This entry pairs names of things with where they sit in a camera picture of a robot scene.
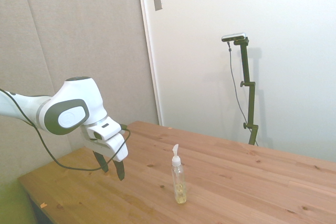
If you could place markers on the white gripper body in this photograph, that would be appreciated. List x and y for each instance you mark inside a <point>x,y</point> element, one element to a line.
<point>115,148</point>

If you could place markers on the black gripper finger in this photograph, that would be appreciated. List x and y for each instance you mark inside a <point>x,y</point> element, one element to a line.
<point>102,161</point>
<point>120,170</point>

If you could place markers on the clear sanitizer pump bottle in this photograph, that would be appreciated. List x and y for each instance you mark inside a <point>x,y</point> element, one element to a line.
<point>179,179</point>

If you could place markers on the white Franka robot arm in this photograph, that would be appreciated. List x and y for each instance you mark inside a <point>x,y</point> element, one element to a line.
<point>78,90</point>

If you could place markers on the orange tape scrap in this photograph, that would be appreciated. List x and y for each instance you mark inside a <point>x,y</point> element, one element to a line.
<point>43,204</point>

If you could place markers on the white vertical wall trim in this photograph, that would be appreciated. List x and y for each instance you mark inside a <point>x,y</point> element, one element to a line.
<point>149,51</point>

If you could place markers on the grey wall plate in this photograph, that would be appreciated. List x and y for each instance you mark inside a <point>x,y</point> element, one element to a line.
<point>157,1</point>

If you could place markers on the black camera stand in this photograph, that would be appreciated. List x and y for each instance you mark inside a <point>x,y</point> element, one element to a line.
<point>245,64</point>

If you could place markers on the grey stereo camera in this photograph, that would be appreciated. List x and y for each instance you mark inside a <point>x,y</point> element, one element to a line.
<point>233,37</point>

